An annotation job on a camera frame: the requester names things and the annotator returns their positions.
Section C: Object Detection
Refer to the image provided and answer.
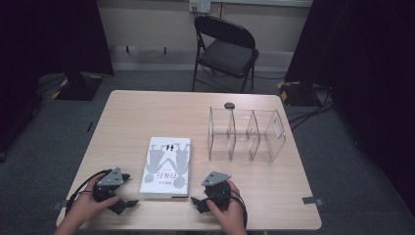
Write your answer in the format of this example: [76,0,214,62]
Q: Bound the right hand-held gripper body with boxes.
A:
[201,170,233,212]

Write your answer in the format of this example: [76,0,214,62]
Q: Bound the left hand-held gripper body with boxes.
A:
[93,166,129,204]

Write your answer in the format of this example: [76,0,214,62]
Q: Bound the white book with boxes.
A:
[139,136,192,201]

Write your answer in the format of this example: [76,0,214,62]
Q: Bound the clear acrylic file holder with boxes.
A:
[207,106,288,164]

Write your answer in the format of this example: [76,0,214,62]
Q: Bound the person's right hand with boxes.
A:
[206,179,248,230]

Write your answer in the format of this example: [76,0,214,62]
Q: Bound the person's left hand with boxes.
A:
[69,173,120,227]

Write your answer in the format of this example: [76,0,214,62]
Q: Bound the grey tape strip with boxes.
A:
[51,199,70,211]
[301,196,325,207]

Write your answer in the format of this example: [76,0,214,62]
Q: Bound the black stand base yellow tape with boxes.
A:
[51,71,104,102]
[276,80,315,108]

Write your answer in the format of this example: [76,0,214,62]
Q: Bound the black folding chair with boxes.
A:
[191,15,260,94]

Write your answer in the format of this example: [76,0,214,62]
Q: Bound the dark curtain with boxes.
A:
[0,0,115,155]
[285,0,415,208]

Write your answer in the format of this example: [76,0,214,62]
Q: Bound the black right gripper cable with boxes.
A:
[229,189,250,228]

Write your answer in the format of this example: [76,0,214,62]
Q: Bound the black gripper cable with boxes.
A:
[65,168,113,217]
[229,189,250,228]

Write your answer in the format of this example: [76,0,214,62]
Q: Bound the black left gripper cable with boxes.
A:
[65,168,113,217]

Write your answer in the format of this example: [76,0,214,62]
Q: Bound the black floor cables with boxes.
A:
[287,83,337,131]

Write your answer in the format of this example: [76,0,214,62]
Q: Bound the white wall outlet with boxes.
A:
[188,0,212,15]

